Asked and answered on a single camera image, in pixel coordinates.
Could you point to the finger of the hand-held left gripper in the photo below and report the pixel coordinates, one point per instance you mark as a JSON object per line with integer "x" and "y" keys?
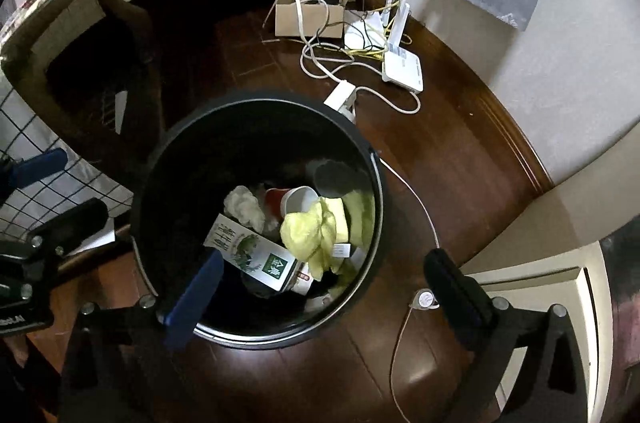
{"x": 40, "y": 168}
{"x": 70, "y": 223}

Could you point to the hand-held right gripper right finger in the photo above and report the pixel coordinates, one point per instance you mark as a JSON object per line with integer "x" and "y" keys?
{"x": 450, "y": 293}

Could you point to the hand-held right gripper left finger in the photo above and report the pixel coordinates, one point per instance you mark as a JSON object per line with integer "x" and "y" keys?
{"x": 195, "y": 303}

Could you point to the green and white carton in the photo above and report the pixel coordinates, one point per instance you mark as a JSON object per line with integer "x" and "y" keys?
{"x": 250, "y": 253}

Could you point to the black round trash bin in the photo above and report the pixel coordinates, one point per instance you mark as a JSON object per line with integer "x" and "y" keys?
{"x": 165, "y": 183}

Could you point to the red paper cup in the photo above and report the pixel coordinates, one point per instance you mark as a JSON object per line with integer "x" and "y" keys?
{"x": 275, "y": 203}

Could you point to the yellow cloth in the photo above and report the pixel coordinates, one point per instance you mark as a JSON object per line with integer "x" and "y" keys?
{"x": 305, "y": 233}

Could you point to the white checked tablecloth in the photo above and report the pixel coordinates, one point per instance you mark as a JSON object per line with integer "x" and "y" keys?
{"x": 95, "y": 188}

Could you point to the cream cabinet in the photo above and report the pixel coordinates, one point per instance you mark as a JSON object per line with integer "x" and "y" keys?
{"x": 530, "y": 253}

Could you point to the white crumpled tissue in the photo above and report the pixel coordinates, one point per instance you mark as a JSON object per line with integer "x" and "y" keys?
{"x": 242, "y": 205}

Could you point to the brown wooden chair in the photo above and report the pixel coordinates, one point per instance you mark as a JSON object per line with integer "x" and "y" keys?
{"x": 145, "y": 93}

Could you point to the white power strip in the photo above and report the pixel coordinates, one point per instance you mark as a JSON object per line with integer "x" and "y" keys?
{"x": 340, "y": 95}

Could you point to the white router with antennas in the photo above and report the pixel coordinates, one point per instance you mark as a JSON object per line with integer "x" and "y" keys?
{"x": 402, "y": 70}

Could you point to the flat white network device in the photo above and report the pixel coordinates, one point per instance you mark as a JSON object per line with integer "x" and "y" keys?
{"x": 357, "y": 35}

